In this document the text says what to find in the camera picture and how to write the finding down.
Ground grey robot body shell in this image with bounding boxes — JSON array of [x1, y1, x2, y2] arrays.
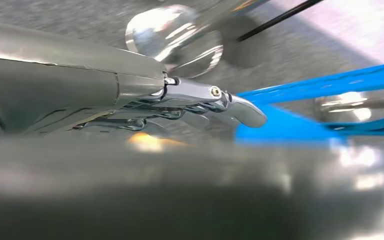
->
[[0, 132, 384, 240]]

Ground blue steel shelf rack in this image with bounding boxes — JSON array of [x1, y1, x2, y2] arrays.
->
[[234, 60, 384, 147]]

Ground chrome stanchion post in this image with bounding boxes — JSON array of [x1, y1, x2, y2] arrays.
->
[[313, 92, 384, 123], [125, 0, 272, 80]]

